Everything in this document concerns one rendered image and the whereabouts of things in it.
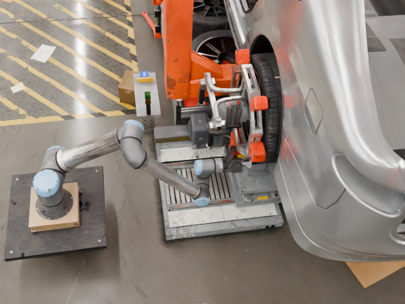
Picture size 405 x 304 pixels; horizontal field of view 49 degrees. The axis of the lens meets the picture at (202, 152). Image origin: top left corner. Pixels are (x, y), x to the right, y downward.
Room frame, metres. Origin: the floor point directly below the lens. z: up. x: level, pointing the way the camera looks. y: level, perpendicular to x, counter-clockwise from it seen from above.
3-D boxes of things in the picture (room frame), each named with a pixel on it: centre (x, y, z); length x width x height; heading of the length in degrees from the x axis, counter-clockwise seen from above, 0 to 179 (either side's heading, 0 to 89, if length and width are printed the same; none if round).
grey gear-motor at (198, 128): (2.12, -0.09, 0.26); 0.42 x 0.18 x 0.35; 103
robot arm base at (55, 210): (1.34, 0.89, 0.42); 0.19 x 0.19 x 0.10
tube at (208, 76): (1.90, -0.09, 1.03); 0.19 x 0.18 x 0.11; 103
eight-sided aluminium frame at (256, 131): (1.83, -0.23, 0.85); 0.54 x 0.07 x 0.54; 13
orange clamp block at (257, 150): (1.53, -0.31, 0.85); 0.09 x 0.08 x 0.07; 13
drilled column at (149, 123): (2.29, 0.46, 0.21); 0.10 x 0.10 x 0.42; 13
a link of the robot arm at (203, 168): (1.55, -0.02, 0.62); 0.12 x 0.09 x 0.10; 103
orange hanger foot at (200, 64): (2.32, -0.10, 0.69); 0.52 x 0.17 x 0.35; 103
